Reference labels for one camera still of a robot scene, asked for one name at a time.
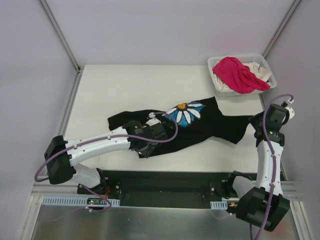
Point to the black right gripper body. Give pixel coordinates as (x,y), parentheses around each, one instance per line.
(256,120)

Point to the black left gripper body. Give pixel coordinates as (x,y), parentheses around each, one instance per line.
(161,130)

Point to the black daisy print t-shirt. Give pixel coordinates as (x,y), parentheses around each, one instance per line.
(198,121)

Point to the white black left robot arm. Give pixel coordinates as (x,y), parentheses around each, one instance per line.
(142,138)

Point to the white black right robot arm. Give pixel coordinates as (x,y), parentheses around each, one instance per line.
(262,203)

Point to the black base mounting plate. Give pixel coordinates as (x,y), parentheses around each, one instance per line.
(160,189)

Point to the white cream t-shirt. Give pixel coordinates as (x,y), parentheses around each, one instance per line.
(260,72)

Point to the white plastic basket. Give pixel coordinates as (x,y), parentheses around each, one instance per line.
(221,89)

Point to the pink t-shirt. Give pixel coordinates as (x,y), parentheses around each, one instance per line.
(238,76)

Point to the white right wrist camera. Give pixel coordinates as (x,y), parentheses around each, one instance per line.
(288,105)

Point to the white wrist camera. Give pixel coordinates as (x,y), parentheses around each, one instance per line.
(288,105)
(152,120)

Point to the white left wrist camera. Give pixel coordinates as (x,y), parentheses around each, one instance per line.
(152,120)

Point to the right aluminium frame post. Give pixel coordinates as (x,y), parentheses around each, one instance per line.
(293,7)

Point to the aluminium frame post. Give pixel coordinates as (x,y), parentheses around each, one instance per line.
(59,34)
(293,7)

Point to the white right cable duct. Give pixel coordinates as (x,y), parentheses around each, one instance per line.
(219,205)

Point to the white cable duct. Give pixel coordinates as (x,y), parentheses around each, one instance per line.
(219,205)
(69,201)

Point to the left table edge rail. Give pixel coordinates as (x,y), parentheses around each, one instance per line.
(62,127)

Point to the white left cable duct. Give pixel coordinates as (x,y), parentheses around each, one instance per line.
(69,201)

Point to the front aluminium rail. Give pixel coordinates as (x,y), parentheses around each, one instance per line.
(290,189)

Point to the left aluminium frame post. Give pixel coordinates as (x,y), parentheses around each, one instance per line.
(59,34)

